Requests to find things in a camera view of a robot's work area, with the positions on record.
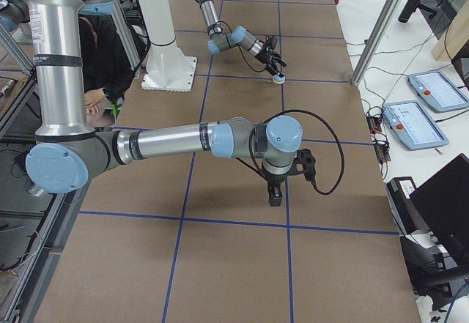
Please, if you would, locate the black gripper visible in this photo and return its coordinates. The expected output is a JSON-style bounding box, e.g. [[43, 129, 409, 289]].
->
[[262, 168, 296, 207], [254, 42, 287, 77]]

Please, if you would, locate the blue call bell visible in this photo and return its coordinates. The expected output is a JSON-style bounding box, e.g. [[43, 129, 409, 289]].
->
[[272, 73, 286, 85]]

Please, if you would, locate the person's bare hand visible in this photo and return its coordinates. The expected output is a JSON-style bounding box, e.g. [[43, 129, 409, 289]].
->
[[84, 88, 107, 115]]

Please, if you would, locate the small orange circuit board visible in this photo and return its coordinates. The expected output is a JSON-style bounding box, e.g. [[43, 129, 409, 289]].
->
[[366, 115, 383, 134]]

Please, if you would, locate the black power box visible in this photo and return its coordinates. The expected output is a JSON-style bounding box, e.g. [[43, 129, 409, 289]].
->
[[386, 177, 420, 234]]

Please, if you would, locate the near teach pendant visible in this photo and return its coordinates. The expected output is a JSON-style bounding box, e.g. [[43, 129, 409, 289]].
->
[[383, 100, 449, 150]]

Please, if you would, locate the teach pendant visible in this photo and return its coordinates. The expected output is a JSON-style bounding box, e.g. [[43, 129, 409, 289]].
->
[[383, 100, 449, 150], [407, 70, 468, 113]]

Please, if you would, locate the black water bottle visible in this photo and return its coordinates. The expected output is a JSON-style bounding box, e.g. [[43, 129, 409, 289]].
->
[[398, 0, 421, 23]]

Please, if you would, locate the far teach pendant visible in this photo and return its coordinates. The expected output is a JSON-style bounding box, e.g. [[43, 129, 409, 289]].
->
[[407, 70, 468, 113]]

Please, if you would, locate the seated person in black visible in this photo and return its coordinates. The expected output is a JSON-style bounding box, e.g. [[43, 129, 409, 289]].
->
[[78, 15, 133, 126]]

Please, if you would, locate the black laptop screen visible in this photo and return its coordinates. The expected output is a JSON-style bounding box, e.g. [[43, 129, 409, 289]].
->
[[410, 153, 468, 265]]

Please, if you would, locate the wooden board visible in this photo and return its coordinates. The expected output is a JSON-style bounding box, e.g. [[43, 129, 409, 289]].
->
[[432, 0, 468, 61]]

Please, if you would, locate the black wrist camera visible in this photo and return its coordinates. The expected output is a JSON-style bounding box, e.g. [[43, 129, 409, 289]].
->
[[295, 149, 316, 185], [264, 36, 278, 51]]

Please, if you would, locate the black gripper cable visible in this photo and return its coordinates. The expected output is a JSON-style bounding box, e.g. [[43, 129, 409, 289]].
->
[[263, 109, 345, 196], [234, 44, 270, 73]]

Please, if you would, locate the white camera mast pedestal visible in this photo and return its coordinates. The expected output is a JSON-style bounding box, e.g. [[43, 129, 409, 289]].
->
[[138, 0, 197, 92]]

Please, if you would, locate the aluminium frame post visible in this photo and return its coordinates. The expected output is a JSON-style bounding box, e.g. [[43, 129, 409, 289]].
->
[[351, 0, 401, 86]]

